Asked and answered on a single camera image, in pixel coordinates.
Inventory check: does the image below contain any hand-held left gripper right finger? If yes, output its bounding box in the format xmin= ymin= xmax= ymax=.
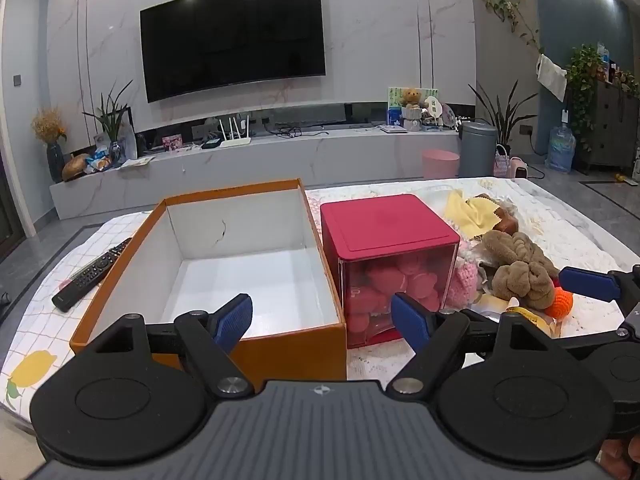
xmin=387 ymin=292 xmax=551 ymax=396

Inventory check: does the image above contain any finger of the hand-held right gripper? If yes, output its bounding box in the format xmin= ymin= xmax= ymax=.
xmin=547 ymin=336 xmax=627 ymax=362
xmin=558 ymin=266 xmax=640 ymax=307

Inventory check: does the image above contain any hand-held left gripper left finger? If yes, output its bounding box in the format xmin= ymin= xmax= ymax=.
xmin=92 ymin=292 xmax=254 ymax=399

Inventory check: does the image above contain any orange cardboard box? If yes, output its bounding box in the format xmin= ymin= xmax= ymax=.
xmin=69 ymin=177 xmax=348 ymax=394

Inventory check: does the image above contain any yellow cloth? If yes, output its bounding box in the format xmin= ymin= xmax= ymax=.
xmin=442 ymin=190 xmax=503 ymax=239

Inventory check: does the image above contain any person's right hand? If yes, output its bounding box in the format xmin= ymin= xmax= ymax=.
xmin=597 ymin=432 xmax=640 ymax=480

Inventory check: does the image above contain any orange crochet ball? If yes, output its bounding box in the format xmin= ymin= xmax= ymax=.
xmin=545 ymin=287 xmax=574 ymax=319

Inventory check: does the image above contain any white lace tablecloth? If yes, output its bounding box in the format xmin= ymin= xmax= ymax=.
xmin=305 ymin=177 xmax=640 ymax=396

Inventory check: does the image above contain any pink knitted item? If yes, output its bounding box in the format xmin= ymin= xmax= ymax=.
xmin=445 ymin=240 xmax=482 ymax=311

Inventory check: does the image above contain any brown knotted towel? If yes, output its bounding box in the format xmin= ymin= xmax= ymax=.
xmin=482 ymin=230 xmax=561 ymax=311

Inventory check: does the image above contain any white yellow plastic packet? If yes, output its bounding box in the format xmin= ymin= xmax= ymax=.
xmin=470 ymin=292 xmax=553 ymax=338

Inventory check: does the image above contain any red storage box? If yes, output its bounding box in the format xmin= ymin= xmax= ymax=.
xmin=320 ymin=193 xmax=461 ymax=350

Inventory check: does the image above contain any blue water bottle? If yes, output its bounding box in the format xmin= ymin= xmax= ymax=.
xmin=546 ymin=125 xmax=577 ymax=173

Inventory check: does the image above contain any black remote control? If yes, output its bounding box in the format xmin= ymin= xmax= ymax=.
xmin=51 ymin=237 xmax=133 ymax=312

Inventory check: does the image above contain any pink waste bin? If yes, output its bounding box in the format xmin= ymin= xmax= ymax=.
xmin=421 ymin=149 xmax=461 ymax=181

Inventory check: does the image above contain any dark drawer cabinet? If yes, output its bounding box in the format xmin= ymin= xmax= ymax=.
xmin=565 ymin=77 xmax=640 ymax=173

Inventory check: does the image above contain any marble television console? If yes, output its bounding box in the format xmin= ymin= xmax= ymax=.
xmin=50 ymin=127 xmax=463 ymax=221

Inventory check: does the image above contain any grey trash can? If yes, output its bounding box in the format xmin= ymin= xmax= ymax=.
xmin=459 ymin=121 xmax=498 ymax=178

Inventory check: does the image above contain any white router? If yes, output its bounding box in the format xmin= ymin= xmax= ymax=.
xmin=218 ymin=115 xmax=251 ymax=149

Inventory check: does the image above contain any long leaf potted plant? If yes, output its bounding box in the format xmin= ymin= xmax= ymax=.
xmin=467 ymin=80 xmax=538 ymax=158

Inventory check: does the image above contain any blue snack bag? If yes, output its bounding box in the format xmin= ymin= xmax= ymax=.
xmin=85 ymin=152 xmax=113 ymax=174

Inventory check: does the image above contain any ivy plant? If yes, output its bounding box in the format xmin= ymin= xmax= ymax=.
xmin=565 ymin=45 xmax=606 ymax=151

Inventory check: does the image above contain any white hanging cloth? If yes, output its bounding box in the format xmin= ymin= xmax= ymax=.
xmin=536 ymin=54 xmax=568 ymax=102

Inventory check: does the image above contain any white round hand fan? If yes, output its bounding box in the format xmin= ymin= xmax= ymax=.
xmin=424 ymin=94 xmax=444 ymax=126

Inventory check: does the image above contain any green plant in glass vase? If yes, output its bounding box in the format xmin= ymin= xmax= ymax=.
xmin=82 ymin=80 xmax=136 ymax=162

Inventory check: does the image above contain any vase with dried flowers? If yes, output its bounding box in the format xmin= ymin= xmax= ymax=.
xmin=31 ymin=107 xmax=68 ymax=184

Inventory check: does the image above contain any black flat screen television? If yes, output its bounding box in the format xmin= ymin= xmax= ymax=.
xmin=139 ymin=0 xmax=328 ymax=104

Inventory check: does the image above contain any trailing wall vine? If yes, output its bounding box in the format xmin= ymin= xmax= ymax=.
xmin=482 ymin=0 xmax=543 ymax=53

